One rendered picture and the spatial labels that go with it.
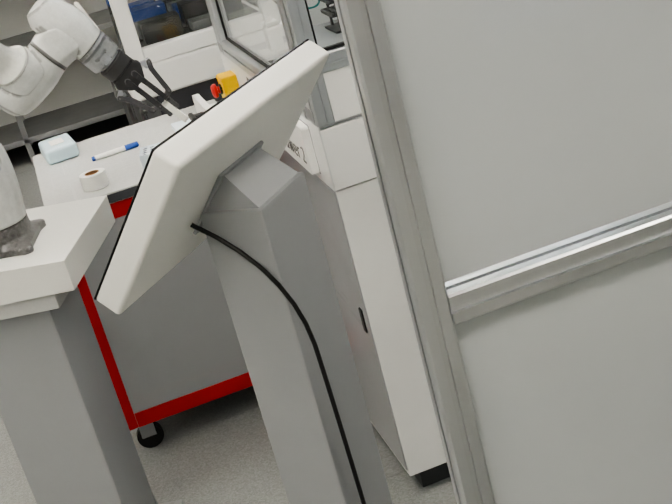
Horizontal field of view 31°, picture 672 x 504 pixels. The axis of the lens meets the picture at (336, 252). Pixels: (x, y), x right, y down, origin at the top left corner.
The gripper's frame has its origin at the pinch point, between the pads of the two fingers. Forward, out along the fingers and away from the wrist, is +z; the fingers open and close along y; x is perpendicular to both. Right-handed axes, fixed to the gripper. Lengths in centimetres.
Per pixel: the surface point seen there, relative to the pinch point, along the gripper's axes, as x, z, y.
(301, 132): -46, 13, 15
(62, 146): 55, -6, -31
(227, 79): 29.5, 13.6, 13.8
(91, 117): 366, 59, -52
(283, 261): -112, 1, -2
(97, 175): 15.6, -1.7, -26.5
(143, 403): 11, 46, -70
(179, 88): 80, 17, 2
